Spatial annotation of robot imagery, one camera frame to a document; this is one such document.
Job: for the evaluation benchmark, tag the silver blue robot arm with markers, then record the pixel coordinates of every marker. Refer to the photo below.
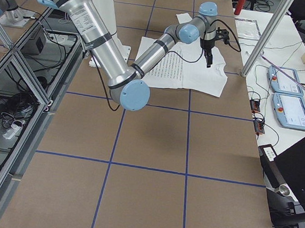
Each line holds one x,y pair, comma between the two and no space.
126,84

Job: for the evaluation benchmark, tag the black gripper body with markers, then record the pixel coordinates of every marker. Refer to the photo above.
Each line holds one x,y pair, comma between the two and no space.
208,45

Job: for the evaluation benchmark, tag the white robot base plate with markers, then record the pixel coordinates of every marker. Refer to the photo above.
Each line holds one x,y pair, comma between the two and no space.
122,50

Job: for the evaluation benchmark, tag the black camera stand mount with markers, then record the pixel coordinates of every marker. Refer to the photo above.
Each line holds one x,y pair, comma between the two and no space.
285,211

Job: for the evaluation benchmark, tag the upper orange black adapter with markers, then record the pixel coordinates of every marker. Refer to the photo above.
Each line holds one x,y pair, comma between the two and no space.
254,104

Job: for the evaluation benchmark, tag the white long-sleeve printed shirt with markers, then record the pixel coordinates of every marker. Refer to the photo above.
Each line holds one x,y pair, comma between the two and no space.
185,68

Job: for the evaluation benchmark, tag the lower blue teach pendant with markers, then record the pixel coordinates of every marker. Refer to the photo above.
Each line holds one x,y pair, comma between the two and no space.
290,111

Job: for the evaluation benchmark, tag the red fire extinguisher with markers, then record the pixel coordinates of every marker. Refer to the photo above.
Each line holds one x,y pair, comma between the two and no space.
239,7

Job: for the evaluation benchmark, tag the blue teach pendant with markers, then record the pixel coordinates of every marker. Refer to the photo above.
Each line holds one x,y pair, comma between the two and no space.
290,111
280,83

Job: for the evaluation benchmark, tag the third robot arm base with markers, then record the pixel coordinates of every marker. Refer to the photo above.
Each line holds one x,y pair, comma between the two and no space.
13,16

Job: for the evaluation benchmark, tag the grey control box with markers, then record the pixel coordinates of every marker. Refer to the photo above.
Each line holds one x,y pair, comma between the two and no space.
35,44

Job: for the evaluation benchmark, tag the clear plastic document bag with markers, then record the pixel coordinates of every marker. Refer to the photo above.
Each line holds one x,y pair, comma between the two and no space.
248,29

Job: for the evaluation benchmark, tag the white power strip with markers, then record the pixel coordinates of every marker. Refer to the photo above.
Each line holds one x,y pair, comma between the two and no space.
12,131

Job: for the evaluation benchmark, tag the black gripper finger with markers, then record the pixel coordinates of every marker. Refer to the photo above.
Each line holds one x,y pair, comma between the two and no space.
210,59
207,61

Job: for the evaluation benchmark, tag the upper blue teach pendant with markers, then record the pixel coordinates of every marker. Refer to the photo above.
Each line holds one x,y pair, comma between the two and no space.
280,83

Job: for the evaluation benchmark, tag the grey aluminium frame post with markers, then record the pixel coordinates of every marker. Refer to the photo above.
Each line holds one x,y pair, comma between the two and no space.
268,31

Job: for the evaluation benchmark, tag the black laptop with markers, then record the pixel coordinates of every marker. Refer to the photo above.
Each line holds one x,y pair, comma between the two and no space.
291,164

